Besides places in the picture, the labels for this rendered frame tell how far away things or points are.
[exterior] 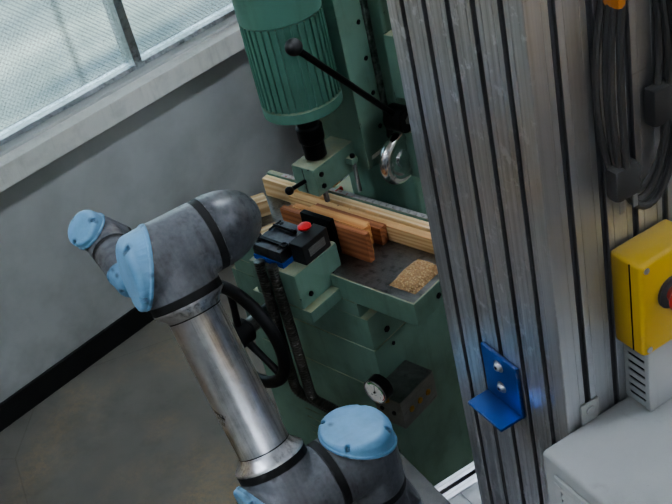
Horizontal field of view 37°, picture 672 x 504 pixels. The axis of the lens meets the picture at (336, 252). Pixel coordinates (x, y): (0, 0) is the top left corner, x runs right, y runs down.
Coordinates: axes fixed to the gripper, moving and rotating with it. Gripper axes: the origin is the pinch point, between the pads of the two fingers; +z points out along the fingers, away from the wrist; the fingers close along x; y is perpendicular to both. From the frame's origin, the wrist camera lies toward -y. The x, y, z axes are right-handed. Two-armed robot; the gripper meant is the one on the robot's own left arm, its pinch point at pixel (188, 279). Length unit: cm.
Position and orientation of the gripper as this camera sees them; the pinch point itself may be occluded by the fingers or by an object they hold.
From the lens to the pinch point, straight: 222.1
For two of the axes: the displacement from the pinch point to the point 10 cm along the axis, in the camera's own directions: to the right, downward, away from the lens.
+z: 5.1, 2.9, 8.1
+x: -1.6, -8.9, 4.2
